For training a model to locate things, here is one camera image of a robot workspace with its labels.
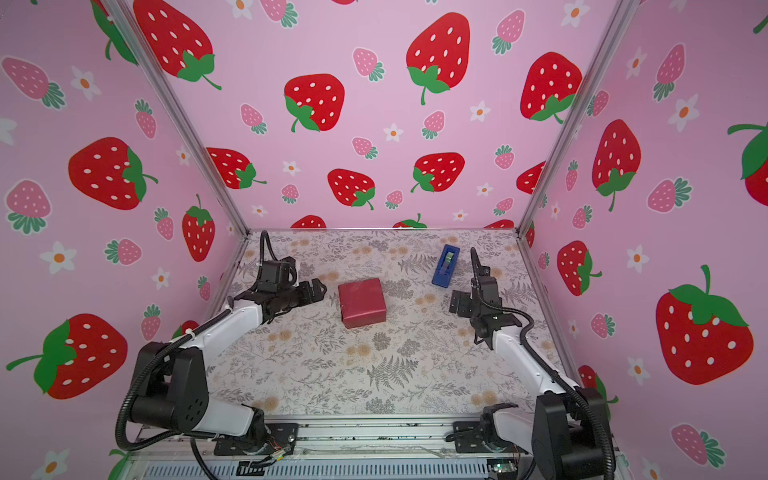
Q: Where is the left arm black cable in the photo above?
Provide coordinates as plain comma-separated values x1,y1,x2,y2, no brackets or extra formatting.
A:
115,230,298,480

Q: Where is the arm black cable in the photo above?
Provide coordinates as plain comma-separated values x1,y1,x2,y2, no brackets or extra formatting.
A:
115,230,298,480
469,247,618,480

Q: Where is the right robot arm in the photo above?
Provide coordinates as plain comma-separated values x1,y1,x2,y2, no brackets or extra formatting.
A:
449,276,616,479

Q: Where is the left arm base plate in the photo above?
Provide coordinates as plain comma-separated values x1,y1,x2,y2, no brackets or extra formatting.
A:
214,423,299,458

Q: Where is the dark red wrapping paper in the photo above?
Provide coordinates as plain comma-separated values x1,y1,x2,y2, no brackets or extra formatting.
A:
338,278,387,329

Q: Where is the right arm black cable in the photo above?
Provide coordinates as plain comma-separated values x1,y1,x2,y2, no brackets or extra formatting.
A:
469,247,618,480

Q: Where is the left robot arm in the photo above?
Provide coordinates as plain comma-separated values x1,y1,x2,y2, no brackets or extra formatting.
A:
115,257,327,452

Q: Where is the blue tape dispenser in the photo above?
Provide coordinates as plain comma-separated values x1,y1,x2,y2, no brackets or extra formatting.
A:
432,244,460,288

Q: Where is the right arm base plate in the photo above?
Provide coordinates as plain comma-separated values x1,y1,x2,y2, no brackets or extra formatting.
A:
445,420,529,454

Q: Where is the aluminium rail frame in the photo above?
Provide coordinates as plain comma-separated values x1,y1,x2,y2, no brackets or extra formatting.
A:
117,413,543,479

